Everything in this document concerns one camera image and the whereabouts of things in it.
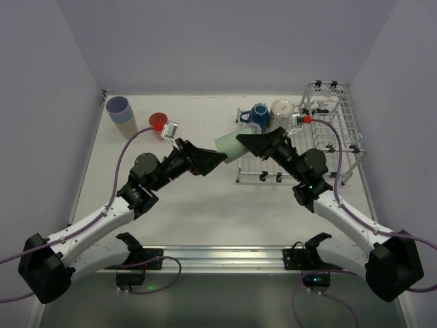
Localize beige plastic cup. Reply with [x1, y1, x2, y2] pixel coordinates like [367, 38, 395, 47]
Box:
[115, 118, 138, 139]

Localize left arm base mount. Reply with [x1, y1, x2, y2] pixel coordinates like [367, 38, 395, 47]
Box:
[115, 232, 165, 293]

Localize dark blue ceramic mug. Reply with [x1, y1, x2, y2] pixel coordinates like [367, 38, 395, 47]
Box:
[239, 103, 270, 133]

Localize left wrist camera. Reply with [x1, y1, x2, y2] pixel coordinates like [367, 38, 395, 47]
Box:
[161, 121, 178, 139]

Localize metal wire dish rack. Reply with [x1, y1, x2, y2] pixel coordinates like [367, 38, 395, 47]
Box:
[234, 79, 365, 187]

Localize lavender plastic cup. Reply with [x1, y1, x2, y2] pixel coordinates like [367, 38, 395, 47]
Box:
[105, 96, 130, 117]

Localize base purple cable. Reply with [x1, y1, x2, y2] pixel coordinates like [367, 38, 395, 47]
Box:
[292, 269, 363, 328]
[117, 256, 182, 295]

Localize pink plastic cup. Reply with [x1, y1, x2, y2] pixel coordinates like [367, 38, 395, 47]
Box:
[148, 112, 168, 140]

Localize light blue plastic cup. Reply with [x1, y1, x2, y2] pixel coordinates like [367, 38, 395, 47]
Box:
[109, 109, 134, 124]

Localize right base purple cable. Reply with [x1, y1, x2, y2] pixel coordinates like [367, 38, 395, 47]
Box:
[292, 269, 363, 328]

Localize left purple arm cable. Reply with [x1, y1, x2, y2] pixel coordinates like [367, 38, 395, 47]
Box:
[0, 123, 165, 303]

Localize green plastic cup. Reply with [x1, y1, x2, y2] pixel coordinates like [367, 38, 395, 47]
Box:
[214, 127, 254, 164]

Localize aluminium mounting rail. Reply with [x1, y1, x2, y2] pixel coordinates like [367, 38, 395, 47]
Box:
[122, 245, 324, 273]

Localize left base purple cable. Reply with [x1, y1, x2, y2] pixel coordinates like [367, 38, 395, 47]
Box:
[117, 256, 182, 295]

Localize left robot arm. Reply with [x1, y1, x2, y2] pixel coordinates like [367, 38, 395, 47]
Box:
[18, 139, 227, 304]

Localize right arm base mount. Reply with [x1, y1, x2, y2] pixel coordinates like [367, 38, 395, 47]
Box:
[282, 232, 342, 292]

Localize white patterned mug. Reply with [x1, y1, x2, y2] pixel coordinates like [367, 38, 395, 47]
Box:
[268, 99, 296, 132]

